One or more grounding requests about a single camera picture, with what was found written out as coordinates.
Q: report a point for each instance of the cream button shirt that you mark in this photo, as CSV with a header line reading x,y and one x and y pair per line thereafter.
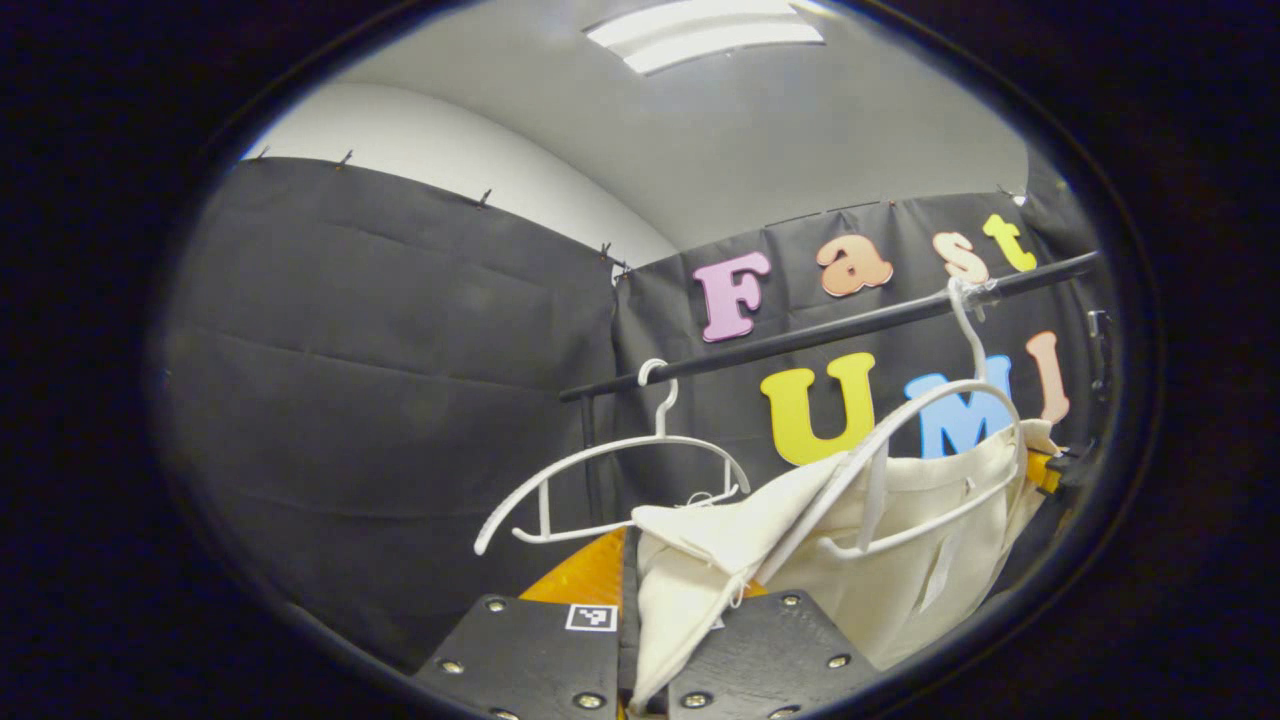
x,y
900,590

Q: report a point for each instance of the white plastic hanger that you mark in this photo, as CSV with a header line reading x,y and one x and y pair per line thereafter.
x,y
663,415

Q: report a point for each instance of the black backdrop cloth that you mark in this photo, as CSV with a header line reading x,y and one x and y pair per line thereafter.
x,y
700,420

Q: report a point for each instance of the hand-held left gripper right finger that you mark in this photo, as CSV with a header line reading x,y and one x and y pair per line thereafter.
x,y
770,660

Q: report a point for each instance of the large ceiling light panel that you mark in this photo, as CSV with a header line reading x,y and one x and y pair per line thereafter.
x,y
700,35

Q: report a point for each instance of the dark metal stand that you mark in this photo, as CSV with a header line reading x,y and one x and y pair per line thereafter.
x,y
1100,350

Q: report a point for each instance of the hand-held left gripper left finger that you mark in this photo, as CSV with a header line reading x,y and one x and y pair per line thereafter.
x,y
627,650

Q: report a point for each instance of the black clothes rack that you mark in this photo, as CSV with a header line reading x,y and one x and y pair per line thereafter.
x,y
800,338

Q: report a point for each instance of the plain black curtain panel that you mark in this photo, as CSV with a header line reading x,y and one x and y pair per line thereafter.
x,y
380,380
1060,225

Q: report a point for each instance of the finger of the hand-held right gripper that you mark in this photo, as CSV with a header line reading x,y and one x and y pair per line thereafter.
x,y
1042,470

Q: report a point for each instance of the white hanger with hook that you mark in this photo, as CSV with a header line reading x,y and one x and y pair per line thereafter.
x,y
968,330

